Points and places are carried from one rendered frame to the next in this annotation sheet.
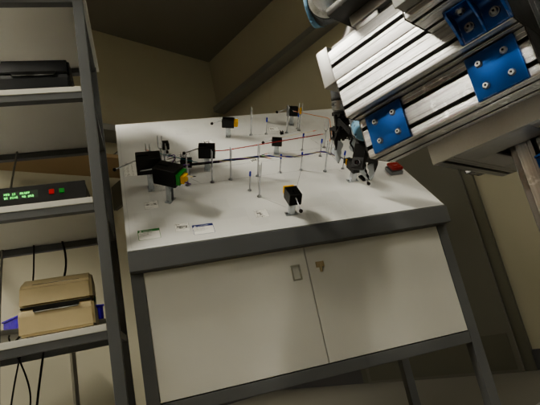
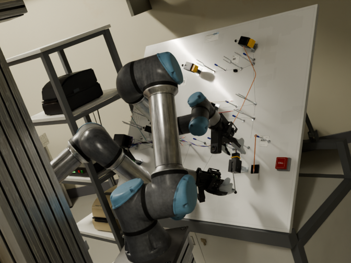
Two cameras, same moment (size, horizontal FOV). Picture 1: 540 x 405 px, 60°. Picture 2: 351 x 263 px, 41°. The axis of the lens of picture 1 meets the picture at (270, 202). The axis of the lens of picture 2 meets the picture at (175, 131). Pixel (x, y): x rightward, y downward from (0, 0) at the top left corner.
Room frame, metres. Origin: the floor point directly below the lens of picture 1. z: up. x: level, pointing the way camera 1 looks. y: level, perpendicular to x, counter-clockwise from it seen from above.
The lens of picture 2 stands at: (0.80, -2.05, 1.88)
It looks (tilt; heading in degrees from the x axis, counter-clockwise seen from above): 15 degrees down; 65
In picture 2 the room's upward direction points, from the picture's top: 19 degrees counter-clockwise
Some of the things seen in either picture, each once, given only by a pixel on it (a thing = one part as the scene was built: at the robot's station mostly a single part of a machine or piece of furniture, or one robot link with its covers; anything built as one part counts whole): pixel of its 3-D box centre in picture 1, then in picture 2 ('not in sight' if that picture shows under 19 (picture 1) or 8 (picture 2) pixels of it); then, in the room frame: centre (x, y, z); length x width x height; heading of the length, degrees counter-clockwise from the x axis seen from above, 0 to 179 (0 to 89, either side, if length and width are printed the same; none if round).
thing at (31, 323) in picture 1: (61, 305); (116, 206); (1.54, 0.74, 0.76); 0.30 x 0.21 x 0.20; 20
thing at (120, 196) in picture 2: not in sight; (133, 203); (1.21, -0.72, 1.33); 0.13 x 0.12 x 0.14; 134
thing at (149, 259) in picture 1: (302, 237); (189, 223); (1.63, -0.09, 0.83); 1.18 x 0.05 x 0.06; 107
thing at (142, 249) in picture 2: not in sight; (143, 235); (1.20, -0.71, 1.21); 0.15 x 0.15 x 0.10
